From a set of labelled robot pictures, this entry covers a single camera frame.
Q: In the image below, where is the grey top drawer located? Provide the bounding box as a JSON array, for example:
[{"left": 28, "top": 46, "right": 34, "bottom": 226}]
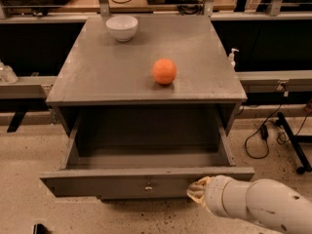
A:
[{"left": 40, "top": 114, "right": 254, "bottom": 201}]

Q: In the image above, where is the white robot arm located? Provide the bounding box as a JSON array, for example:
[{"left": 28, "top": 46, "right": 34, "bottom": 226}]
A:
[{"left": 186, "top": 175, "right": 312, "bottom": 234}]

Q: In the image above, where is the metal drawer knob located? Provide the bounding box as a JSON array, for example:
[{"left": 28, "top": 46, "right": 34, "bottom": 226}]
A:
[{"left": 144, "top": 181, "right": 153, "bottom": 192}]

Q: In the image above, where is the black stand leg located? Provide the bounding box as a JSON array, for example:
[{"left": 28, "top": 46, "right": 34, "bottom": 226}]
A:
[{"left": 276, "top": 112, "right": 312, "bottom": 175}]

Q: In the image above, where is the orange ball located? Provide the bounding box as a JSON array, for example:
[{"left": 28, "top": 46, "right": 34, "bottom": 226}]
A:
[{"left": 152, "top": 58, "right": 176, "bottom": 85}]

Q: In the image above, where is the white pump bottle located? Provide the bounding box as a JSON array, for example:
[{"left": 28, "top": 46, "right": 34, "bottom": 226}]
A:
[{"left": 228, "top": 48, "right": 240, "bottom": 68}]

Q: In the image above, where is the grey wooden cabinet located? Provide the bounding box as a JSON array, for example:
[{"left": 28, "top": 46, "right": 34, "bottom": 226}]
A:
[{"left": 47, "top": 15, "right": 247, "bottom": 133}]

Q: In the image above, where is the black object on floor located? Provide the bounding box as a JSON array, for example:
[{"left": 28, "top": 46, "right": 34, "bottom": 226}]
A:
[{"left": 32, "top": 223, "right": 48, "bottom": 234}]

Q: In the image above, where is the white ceramic bowl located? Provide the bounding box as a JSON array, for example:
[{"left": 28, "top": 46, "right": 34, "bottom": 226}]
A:
[{"left": 106, "top": 16, "right": 138, "bottom": 42}]

